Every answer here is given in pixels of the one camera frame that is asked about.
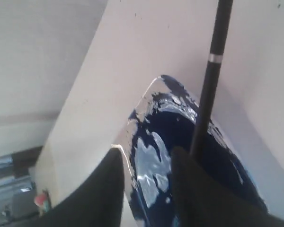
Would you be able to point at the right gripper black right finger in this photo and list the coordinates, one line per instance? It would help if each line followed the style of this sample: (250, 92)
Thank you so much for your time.
(200, 201)

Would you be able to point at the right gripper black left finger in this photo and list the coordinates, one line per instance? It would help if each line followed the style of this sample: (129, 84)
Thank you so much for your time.
(98, 202)

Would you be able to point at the grey metal frame below table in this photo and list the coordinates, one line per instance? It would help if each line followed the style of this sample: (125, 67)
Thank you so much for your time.
(17, 184)

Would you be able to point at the black paintbrush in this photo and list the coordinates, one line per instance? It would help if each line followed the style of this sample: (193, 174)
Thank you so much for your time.
(219, 37)

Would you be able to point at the red green object below table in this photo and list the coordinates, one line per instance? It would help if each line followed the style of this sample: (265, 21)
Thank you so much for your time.
(42, 201)

